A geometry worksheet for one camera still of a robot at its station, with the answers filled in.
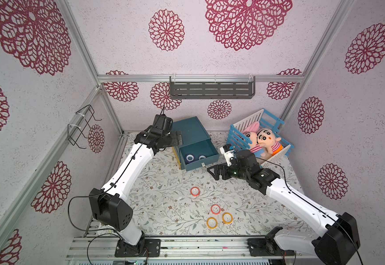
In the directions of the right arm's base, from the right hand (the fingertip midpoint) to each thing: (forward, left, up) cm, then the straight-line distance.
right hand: (218, 168), depth 79 cm
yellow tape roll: (-19, +5, -19) cm, 27 cm away
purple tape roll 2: (+8, +14, -4) cm, 17 cm away
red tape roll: (-3, +11, -19) cm, 22 cm away
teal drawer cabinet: (+14, +10, -2) cm, 17 cm away
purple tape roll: (+9, +7, -4) cm, 12 cm away
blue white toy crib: (+21, -15, -5) cm, 26 cm away
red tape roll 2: (-13, 0, -19) cm, 23 cm away
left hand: (+11, +22, +8) cm, 26 cm away
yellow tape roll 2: (-17, -6, -20) cm, 27 cm away
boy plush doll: (+25, -31, -6) cm, 40 cm away
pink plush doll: (+34, -24, -8) cm, 43 cm away
